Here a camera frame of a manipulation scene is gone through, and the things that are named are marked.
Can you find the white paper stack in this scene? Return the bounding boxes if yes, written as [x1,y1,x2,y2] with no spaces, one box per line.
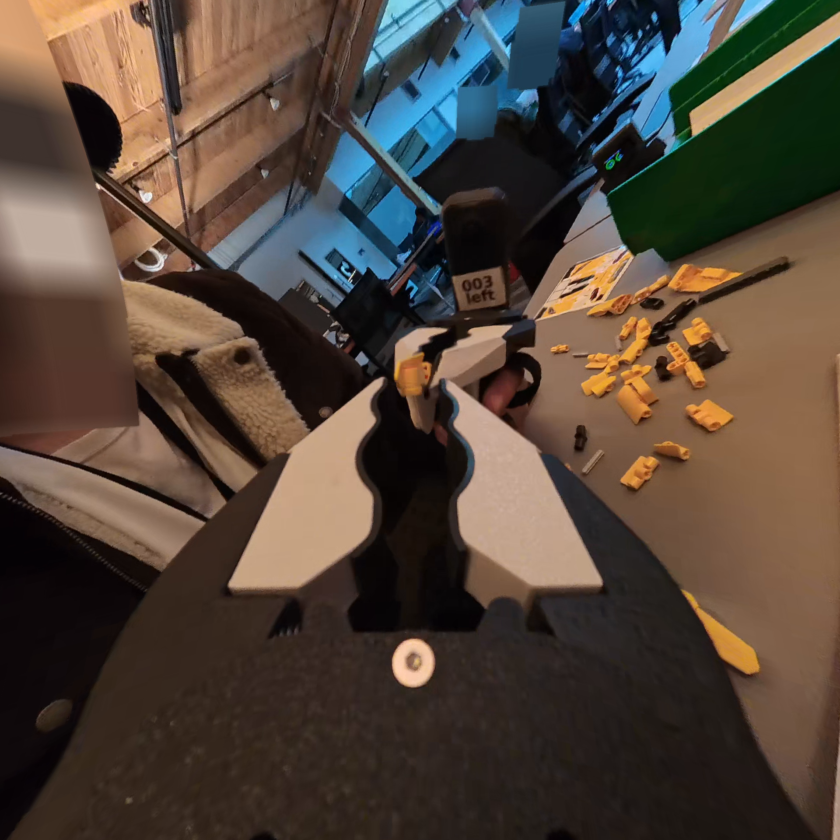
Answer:
[689,36,840,135]

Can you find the yellow long panel brick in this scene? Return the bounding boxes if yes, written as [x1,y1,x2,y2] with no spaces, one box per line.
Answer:
[681,589,761,676]

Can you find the white shirt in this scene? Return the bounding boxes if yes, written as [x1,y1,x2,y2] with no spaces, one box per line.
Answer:
[0,427,260,572]

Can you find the black office chair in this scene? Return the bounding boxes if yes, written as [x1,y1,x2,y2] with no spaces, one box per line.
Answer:
[413,141,595,277]

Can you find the pile of yellow black bricks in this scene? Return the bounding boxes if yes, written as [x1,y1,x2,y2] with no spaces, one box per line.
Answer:
[550,262,744,491]

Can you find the black monitor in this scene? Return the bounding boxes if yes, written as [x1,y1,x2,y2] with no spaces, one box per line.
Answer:
[335,266,403,358]

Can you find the black long beam brick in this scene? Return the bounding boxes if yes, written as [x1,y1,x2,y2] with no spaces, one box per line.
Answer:
[697,257,791,304]

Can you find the person's left hand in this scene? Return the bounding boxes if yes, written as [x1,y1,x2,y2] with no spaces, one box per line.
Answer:
[481,367,526,419]

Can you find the black conduit pipe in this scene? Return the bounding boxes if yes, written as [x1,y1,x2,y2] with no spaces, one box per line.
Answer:
[131,0,185,116]

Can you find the black device green lights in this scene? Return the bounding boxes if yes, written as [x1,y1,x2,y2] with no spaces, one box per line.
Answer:
[592,123,665,193]

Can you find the black pole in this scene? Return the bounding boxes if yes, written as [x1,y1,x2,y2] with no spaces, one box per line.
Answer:
[92,167,221,271]

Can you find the black lanyard strap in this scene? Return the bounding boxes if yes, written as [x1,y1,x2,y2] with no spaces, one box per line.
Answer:
[154,351,263,500]

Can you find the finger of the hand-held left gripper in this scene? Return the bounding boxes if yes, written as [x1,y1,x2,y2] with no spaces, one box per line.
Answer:
[395,324,455,362]
[411,326,511,434]

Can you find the green plastic bin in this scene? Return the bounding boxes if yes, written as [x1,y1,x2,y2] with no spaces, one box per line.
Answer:
[605,0,840,263]

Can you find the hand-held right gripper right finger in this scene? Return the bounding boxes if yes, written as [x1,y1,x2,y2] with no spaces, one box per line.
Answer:
[440,379,603,608]

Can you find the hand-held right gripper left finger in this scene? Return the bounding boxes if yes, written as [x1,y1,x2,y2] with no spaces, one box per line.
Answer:
[227,378,389,597]

